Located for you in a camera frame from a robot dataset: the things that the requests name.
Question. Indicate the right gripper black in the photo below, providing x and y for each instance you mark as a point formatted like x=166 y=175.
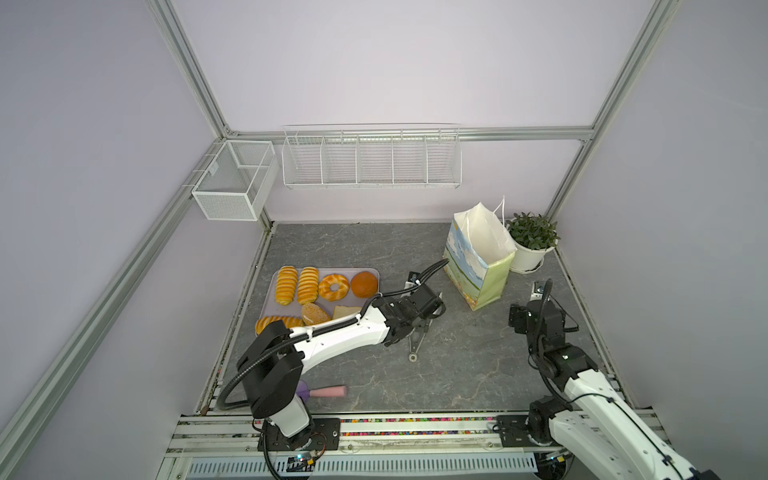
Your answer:
x=518 y=318

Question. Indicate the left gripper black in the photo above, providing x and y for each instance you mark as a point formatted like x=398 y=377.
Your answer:
x=421 y=324

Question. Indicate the round orange fake bun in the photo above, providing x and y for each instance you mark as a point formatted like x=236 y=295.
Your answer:
x=364 y=284

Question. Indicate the fake toast slice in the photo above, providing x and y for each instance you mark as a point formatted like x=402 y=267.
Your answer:
x=340 y=311

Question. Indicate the paper bag with landscape print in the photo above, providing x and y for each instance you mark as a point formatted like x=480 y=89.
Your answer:
x=479 y=250

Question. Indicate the fake braided ring bread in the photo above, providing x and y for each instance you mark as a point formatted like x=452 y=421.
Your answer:
x=333 y=287

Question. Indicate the fake oval sugared bread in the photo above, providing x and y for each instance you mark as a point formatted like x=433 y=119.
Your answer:
x=313 y=314

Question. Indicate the fake yellow ridged bread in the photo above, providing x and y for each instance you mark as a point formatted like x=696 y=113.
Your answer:
x=307 y=286
x=286 y=285

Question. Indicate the fake long ridged bread roll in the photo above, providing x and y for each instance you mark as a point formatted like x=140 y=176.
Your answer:
x=287 y=321

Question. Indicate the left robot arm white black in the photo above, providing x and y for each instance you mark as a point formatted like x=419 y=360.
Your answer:
x=269 y=372

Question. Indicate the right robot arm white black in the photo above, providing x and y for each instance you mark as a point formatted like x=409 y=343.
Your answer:
x=583 y=413

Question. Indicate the potted green plant white pot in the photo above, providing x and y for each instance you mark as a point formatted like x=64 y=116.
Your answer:
x=534 y=236

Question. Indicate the lavender cutting mat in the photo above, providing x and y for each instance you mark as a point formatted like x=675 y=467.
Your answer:
x=272 y=308

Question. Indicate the white mesh box basket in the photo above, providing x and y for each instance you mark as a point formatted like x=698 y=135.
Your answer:
x=237 y=181

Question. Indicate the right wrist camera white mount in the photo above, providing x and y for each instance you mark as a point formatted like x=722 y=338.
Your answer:
x=541 y=291

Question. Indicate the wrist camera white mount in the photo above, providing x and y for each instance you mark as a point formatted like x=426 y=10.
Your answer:
x=541 y=291
x=414 y=279

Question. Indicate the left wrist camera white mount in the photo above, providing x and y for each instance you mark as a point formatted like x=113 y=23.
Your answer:
x=414 y=279

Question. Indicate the purple scoop with pink handle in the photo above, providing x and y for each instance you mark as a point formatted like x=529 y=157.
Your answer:
x=305 y=392

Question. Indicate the white wire shelf basket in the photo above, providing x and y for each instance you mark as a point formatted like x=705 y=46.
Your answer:
x=372 y=156

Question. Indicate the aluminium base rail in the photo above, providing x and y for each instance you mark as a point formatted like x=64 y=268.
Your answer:
x=358 y=433

